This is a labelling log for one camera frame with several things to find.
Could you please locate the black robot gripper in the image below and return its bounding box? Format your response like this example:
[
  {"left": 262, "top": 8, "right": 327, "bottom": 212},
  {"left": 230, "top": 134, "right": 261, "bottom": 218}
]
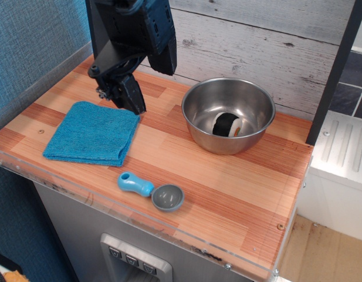
[{"left": 88, "top": 1, "right": 177, "bottom": 115}]

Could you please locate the blue towel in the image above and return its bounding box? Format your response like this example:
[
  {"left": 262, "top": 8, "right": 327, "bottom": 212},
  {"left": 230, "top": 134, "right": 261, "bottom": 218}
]
[{"left": 43, "top": 102, "right": 140, "bottom": 167}]

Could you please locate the stainless steel bowl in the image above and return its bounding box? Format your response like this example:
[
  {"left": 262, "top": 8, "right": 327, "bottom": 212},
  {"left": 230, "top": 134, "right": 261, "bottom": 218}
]
[{"left": 181, "top": 78, "right": 276, "bottom": 155}]

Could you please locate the toy sushi roll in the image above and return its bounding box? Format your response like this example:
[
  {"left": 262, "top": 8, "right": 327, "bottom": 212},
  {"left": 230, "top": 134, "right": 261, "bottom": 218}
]
[{"left": 212, "top": 112, "right": 243, "bottom": 137}]

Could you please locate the blue grey toy scoop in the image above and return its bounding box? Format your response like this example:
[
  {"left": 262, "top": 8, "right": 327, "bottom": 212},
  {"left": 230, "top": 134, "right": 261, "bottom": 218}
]
[{"left": 117, "top": 172, "right": 185, "bottom": 212}]

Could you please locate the clear acrylic edge guard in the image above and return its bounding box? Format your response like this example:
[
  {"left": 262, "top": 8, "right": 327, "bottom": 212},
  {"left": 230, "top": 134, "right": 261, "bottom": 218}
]
[{"left": 0, "top": 142, "right": 312, "bottom": 281}]

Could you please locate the grey toy fridge cabinet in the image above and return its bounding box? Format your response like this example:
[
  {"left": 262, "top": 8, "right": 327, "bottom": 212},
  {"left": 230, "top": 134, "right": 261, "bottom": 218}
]
[{"left": 35, "top": 183, "right": 273, "bottom": 281}]

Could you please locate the silver dispenser button panel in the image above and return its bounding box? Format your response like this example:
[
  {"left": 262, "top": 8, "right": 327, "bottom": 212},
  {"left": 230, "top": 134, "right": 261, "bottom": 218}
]
[{"left": 100, "top": 233, "right": 173, "bottom": 281}]

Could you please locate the white toy sink unit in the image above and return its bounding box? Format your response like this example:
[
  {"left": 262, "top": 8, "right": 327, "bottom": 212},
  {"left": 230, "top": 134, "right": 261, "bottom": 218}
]
[{"left": 297, "top": 111, "right": 362, "bottom": 240}]

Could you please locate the dark right vertical post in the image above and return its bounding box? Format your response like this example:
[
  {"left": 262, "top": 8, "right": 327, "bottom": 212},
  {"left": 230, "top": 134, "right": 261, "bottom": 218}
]
[{"left": 306, "top": 0, "right": 362, "bottom": 146}]

